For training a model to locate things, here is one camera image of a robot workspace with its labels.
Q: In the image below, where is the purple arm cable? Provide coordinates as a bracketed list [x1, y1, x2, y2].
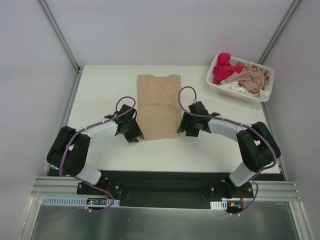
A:
[58, 96, 138, 213]
[177, 86, 279, 218]

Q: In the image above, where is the dusty pink shirt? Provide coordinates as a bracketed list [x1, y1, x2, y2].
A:
[224, 64, 270, 93]

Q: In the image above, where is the right aluminium frame post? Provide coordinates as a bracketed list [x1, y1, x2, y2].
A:
[258, 0, 303, 64]

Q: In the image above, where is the white slotted cable duct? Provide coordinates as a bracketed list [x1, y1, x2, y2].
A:
[42, 196, 120, 208]

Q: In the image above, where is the pink red shirt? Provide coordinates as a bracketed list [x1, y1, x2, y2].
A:
[212, 53, 244, 85]

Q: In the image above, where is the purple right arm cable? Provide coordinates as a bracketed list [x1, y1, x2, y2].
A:
[177, 86, 279, 218]

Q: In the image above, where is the beige t shirt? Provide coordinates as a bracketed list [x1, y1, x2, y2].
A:
[137, 74, 182, 141]

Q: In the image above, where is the aluminium frame post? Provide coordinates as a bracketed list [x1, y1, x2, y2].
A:
[258, 0, 303, 64]
[37, 0, 84, 73]

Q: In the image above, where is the white plastic laundry basket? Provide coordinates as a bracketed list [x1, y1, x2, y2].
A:
[206, 53, 274, 104]

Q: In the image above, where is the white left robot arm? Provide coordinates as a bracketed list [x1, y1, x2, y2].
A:
[46, 104, 144, 195]

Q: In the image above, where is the left aluminium frame post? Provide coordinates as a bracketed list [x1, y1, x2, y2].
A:
[37, 0, 84, 73]

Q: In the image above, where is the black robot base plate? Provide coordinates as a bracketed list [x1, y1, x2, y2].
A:
[76, 169, 253, 208]

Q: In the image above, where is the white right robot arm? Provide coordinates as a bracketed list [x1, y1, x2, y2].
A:
[177, 101, 281, 198]

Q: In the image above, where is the cream white shirt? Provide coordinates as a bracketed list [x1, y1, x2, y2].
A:
[219, 81, 271, 100]

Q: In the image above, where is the aluminium front rail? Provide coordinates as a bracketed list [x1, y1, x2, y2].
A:
[31, 176, 302, 202]

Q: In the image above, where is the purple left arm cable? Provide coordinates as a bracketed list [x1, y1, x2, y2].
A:
[58, 96, 138, 213]

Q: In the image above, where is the right white cable duct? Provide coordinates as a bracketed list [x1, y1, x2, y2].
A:
[210, 200, 228, 211]

